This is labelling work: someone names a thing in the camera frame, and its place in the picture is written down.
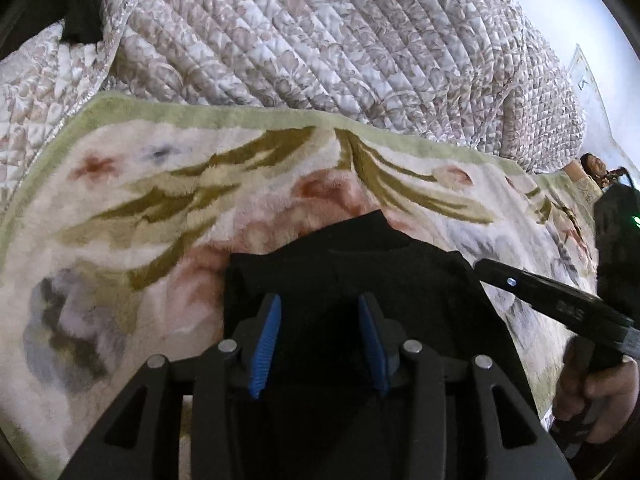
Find dark clothes pile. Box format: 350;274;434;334
35;0;103;44

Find quilted patterned comforter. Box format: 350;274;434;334
107;0;586;172

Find black pants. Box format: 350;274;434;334
224;212;538;479

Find person lying on bed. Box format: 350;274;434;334
563;153;613;205

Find right hand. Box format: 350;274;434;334
552;337;639;444

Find floral fleece blanket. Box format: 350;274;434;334
1;93;597;479

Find quilted patterned pillow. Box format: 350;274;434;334
1;22;124;210

